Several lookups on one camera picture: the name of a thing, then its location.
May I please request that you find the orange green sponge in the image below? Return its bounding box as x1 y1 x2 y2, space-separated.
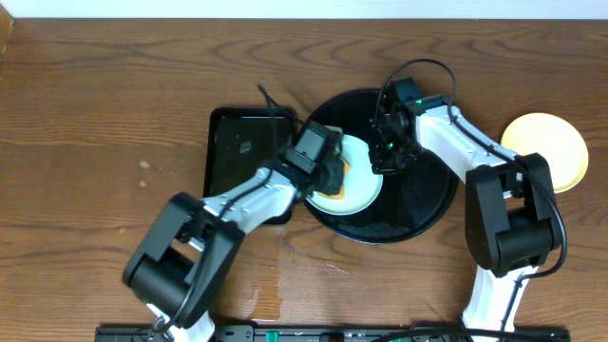
317 159 352 200

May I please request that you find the stained light blue plate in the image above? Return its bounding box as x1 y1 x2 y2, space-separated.
307 135 383 216

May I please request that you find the yellow plate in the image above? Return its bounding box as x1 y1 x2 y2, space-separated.
501 113 589 193

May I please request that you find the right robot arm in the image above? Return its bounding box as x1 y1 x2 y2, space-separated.
371 100 567 332

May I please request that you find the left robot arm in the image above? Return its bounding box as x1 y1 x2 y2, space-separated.
123 157 348 341

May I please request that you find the black round tray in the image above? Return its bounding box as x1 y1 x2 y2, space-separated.
305 88 460 244

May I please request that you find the black rectangular water tray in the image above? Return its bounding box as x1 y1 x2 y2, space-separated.
202 107 295 199

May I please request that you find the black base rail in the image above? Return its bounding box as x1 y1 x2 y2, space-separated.
93 325 572 342

